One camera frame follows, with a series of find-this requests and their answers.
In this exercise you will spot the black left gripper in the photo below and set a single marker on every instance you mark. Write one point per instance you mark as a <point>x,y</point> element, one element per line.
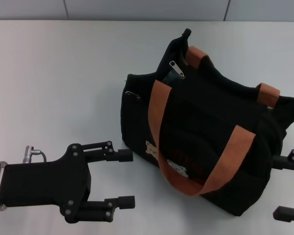
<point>46,183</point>

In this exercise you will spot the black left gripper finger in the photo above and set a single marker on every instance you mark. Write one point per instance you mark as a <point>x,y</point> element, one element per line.
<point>120,155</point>
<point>125,202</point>

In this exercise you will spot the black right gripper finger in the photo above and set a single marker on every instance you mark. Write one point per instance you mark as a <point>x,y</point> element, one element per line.
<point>287,214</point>
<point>292,161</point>

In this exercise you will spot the small silver pocket zipper pull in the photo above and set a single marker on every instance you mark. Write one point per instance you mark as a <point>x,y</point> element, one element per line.
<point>132,94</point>

